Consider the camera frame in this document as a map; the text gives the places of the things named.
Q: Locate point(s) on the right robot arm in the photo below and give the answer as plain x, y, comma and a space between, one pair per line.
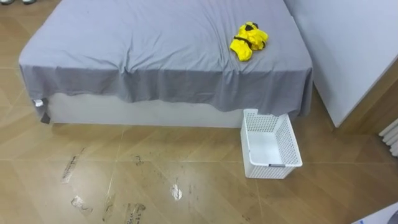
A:
381, 217

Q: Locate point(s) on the grey bed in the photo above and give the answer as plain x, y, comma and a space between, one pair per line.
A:
149, 56

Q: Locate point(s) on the white plastic laundry basket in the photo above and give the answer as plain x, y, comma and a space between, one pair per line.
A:
267, 149

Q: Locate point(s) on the yellow crumpled garment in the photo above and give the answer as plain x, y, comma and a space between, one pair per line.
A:
248, 40

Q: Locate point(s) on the white cabinet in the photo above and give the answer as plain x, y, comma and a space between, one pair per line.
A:
345, 46

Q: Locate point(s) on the white radiator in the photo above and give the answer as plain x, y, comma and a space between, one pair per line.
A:
391, 135

